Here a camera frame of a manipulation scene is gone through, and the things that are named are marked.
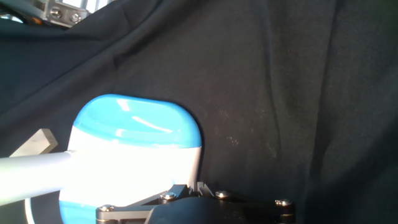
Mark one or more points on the wooden block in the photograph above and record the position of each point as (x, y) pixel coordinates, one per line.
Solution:
(35, 143)

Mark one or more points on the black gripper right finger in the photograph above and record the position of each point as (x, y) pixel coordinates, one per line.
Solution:
(270, 211)

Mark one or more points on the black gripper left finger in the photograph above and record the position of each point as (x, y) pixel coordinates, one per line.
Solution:
(124, 214)

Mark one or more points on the metal bracket with screws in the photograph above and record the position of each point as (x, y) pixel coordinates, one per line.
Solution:
(62, 14)

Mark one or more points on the blue and white desk lamp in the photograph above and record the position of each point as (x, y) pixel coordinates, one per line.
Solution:
(133, 149)

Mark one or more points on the black cloth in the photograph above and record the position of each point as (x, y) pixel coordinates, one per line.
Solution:
(280, 93)

